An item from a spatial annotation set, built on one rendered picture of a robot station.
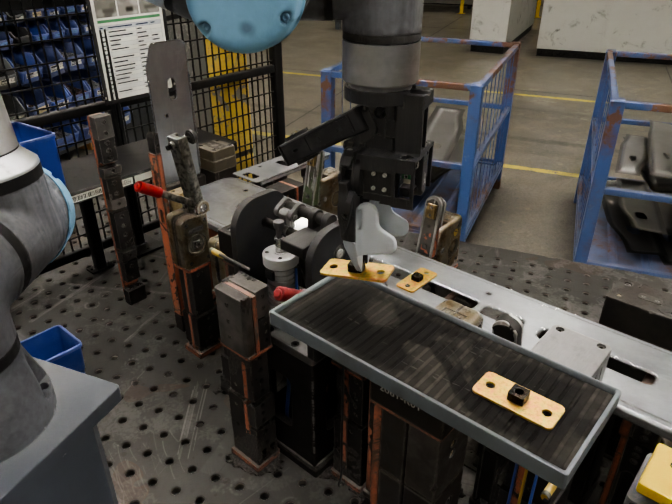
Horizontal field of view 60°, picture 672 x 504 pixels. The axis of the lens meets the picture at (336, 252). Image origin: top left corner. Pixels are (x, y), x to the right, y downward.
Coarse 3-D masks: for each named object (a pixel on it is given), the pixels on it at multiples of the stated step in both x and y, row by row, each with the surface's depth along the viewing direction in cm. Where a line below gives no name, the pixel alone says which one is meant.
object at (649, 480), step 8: (656, 448) 53; (664, 448) 53; (656, 456) 52; (664, 456) 52; (648, 464) 51; (656, 464) 51; (664, 464) 51; (648, 472) 50; (656, 472) 50; (664, 472) 50; (640, 480) 50; (648, 480) 50; (656, 480) 50; (664, 480) 50; (640, 488) 50; (648, 488) 49; (656, 488) 49; (664, 488) 49; (648, 496) 49; (656, 496) 49; (664, 496) 48
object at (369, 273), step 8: (328, 264) 71; (336, 264) 71; (344, 264) 71; (352, 264) 69; (368, 264) 70; (376, 264) 70; (384, 264) 70; (320, 272) 70; (328, 272) 69; (336, 272) 69; (344, 272) 69; (352, 272) 69; (360, 272) 68; (368, 272) 68; (376, 272) 68; (384, 272) 69; (368, 280) 67; (376, 280) 67; (384, 280) 66
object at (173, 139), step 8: (168, 136) 113; (176, 136) 113; (184, 136) 113; (192, 136) 115; (168, 144) 113; (176, 144) 113; (184, 144) 113; (176, 152) 114; (184, 152) 114; (176, 160) 116; (184, 160) 114; (192, 160) 116; (176, 168) 118; (184, 168) 115; (192, 168) 116; (184, 176) 117; (192, 176) 117; (184, 184) 119; (192, 184) 118; (184, 192) 120; (192, 192) 118; (200, 192) 120; (192, 200) 120; (200, 200) 121; (192, 208) 123
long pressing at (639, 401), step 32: (224, 192) 143; (256, 192) 143; (224, 224) 128; (384, 256) 116; (416, 256) 116; (448, 288) 106; (480, 288) 105; (544, 320) 97; (576, 320) 97; (640, 352) 90; (608, 384) 83; (640, 384) 83; (640, 416) 78
